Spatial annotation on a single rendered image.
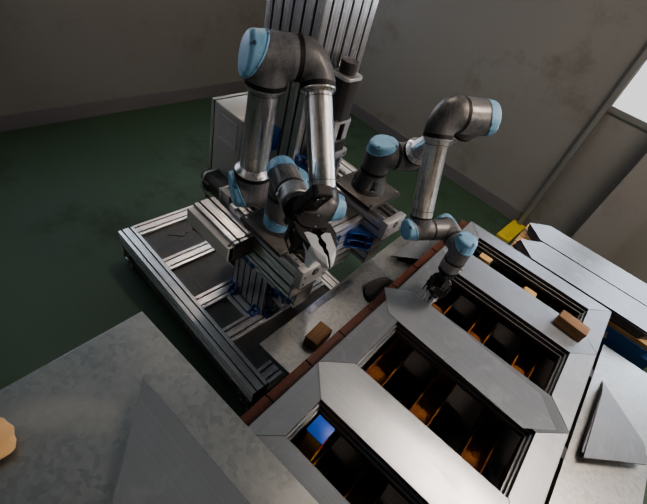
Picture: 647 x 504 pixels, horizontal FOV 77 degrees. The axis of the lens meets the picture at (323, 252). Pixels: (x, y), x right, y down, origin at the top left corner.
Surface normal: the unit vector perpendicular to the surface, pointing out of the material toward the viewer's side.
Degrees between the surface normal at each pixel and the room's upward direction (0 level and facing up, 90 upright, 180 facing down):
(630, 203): 90
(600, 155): 90
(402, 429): 0
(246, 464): 0
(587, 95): 90
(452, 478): 0
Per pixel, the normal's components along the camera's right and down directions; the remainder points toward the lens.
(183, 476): 0.23, -0.70
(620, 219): -0.69, 0.38
